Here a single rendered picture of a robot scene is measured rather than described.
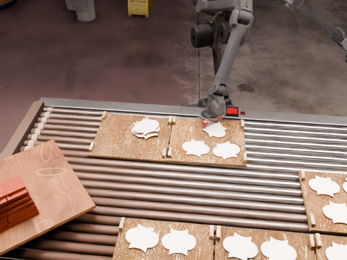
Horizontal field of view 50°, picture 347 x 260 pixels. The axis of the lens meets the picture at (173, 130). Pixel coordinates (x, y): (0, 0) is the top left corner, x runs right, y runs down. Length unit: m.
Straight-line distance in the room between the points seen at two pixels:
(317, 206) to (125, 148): 1.00
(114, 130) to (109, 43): 2.93
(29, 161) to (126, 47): 3.14
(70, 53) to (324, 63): 3.07
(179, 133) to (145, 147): 0.22
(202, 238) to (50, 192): 0.69
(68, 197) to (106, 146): 0.45
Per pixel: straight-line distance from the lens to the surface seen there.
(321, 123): 2.36
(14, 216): 1.64
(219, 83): 1.95
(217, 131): 2.10
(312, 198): 1.89
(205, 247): 1.63
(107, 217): 1.75
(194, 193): 1.82
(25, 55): 4.95
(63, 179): 1.78
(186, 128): 2.12
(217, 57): 3.17
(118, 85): 4.14
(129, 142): 2.04
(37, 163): 1.89
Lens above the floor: 2.34
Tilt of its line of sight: 42 degrees down
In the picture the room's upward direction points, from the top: straight up
